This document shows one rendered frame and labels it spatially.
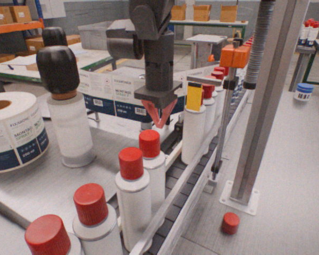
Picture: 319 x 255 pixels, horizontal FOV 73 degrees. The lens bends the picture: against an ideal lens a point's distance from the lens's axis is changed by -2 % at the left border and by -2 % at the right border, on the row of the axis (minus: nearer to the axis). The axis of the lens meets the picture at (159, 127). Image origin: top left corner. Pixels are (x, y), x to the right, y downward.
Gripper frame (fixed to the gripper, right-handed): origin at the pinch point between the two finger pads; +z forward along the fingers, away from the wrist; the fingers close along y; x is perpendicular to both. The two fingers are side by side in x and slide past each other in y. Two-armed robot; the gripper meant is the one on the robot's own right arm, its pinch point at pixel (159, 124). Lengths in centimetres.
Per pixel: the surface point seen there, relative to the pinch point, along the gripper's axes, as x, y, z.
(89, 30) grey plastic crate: -153, -138, 1
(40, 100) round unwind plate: -65, -13, 12
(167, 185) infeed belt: 4.2, 4.0, 13.7
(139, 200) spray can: 7.8, 20.7, -0.2
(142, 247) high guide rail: 9.8, 23.6, 5.5
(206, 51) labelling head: -3.2, -42.1, -8.5
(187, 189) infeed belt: 8.9, 2.8, 13.7
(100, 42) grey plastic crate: -144, -140, 12
